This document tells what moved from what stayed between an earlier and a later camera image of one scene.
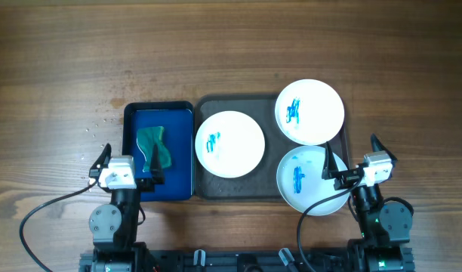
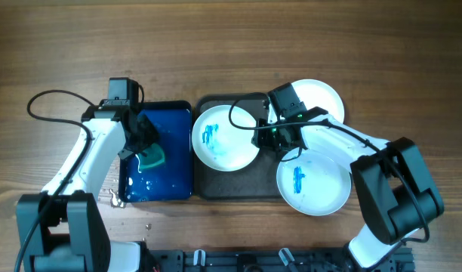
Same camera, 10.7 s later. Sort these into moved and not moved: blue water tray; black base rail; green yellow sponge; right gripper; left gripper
Moved: right gripper; green yellow sponge; left gripper
Not moved: black base rail; blue water tray
